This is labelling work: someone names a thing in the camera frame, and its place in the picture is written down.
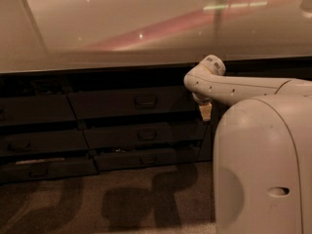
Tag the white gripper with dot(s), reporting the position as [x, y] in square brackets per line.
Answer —
[199, 98]

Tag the dark drawer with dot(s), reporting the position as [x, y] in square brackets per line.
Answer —
[45, 142]
[147, 158]
[81, 166]
[113, 103]
[34, 110]
[131, 135]

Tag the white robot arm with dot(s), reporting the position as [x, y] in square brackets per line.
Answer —
[262, 150]

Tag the dark cabinet door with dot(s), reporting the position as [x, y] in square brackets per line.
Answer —
[272, 68]

